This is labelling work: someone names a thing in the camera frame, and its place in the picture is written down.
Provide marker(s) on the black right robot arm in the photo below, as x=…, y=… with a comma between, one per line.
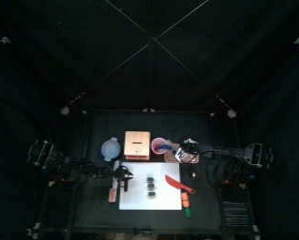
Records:
x=239, y=156

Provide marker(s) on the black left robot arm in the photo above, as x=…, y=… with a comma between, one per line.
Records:
x=54, y=159

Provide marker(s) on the dark toy sushi piece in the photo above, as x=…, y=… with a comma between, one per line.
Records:
x=151, y=193
x=149, y=179
x=151, y=186

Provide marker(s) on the white cutting board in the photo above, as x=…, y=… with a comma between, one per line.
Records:
x=163, y=200

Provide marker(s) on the white striped packet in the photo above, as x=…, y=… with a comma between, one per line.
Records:
x=181, y=154

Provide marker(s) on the blue utensil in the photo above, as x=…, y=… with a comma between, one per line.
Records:
x=165, y=146

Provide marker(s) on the brown wooden tray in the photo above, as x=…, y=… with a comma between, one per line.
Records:
x=169, y=157

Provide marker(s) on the pink cup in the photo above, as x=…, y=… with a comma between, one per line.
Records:
x=156, y=149

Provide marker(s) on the pale blue bowl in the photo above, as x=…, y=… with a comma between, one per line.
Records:
x=109, y=150

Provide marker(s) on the wooden box with slot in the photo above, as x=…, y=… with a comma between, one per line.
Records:
x=136, y=145

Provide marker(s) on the orange toy carrot green top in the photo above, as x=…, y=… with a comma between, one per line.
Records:
x=184, y=201

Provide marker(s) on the white printed label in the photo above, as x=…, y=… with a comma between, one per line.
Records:
x=235, y=215

